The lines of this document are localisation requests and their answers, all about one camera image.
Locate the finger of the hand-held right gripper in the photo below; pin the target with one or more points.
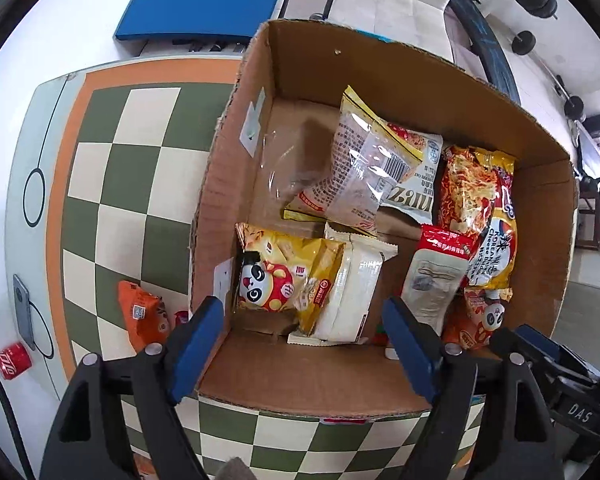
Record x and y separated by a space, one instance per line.
537 336
510 339

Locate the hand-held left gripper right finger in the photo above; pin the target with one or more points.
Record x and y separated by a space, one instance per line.
412 350

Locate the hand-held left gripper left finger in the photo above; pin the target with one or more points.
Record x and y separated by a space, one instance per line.
197 350

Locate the orange panda snack packet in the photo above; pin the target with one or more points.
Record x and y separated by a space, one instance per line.
480 320

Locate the red and white snack packet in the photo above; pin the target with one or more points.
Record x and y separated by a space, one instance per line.
432 280

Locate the cardboard box with blue print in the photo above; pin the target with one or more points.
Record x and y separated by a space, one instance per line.
305 380

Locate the yellow panda snack packet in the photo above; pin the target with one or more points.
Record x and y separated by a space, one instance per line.
285 280

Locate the large yellow red noodle packet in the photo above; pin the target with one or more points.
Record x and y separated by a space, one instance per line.
480 210

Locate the white and yellow oat packet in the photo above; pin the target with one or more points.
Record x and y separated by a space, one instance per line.
410 201

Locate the yellow clear snack bag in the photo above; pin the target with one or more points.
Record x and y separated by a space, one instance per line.
360 170

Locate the small red snack packet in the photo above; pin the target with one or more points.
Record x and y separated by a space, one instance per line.
182 319

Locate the beige padded chair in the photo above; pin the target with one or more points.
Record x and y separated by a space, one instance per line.
592 310

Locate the person's grey fleece clothing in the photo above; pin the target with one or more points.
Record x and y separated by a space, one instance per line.
232 470

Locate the grey smartphone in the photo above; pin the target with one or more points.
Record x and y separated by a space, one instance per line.
24 310

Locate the red soda can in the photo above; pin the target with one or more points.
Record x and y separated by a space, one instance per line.
12 360

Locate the green checkered table mat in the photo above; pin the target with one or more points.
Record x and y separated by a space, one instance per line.
130 160

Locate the black speaker box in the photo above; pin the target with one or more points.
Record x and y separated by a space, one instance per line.
596 125

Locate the small black barbell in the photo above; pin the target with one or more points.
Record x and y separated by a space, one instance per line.
524 42

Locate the black weight bench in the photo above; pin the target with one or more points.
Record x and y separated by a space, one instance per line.
485 45

